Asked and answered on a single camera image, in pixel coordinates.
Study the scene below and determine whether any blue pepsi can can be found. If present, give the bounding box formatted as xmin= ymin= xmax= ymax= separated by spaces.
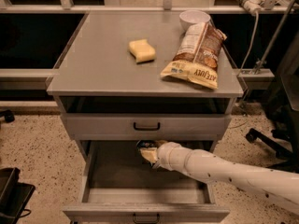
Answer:
xmin=136 ymin=140 xmax=159 ymax=153

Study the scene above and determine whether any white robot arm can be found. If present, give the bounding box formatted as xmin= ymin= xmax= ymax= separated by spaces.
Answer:
xmin=136 ymin=141 xmax=299 ymax=215

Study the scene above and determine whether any open grey middle drawer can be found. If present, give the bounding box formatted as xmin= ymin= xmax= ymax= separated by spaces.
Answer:
xmin=63 ymin=141 xmax=229 ymax=224

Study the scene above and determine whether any closed grey top drawer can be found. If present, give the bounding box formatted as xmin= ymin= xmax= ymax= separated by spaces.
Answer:
xmin=62 ymin=113 xmax=231 ymax=141

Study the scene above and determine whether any grey drawer cabinet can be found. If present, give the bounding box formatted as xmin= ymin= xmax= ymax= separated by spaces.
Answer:
xmin=46 ymin=10 xmax=245 ymax=224

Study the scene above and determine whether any brown chip bag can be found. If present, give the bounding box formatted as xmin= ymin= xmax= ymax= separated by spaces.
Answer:
xmin=161 ymin=22 xmax=227 ymax=90

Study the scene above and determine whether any yellow sponge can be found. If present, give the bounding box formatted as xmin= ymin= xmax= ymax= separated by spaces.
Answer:
xmin=129 ymin=39 xmax=156 ymax=63

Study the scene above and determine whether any black office chair base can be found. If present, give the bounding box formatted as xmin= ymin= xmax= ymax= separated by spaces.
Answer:
xmin=246 ymin=128 xmax=299 ymax=173

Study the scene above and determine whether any white bowl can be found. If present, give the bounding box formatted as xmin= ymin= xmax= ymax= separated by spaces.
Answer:
xmin=179 ymin=10 xmax=211 ymax=31

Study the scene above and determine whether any black bin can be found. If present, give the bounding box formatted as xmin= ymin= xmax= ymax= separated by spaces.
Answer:
xmin=0 ymin=168 xmax=36 ymax=224

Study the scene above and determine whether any white power strip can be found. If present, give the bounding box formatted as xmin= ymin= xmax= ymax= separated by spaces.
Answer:
xmin=236 ymin=0 xmax=263 ymax=16

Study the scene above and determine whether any white power cable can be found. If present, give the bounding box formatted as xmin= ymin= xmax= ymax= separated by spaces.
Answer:
xmin=237 ymin=11 xmax=261 ymax=77

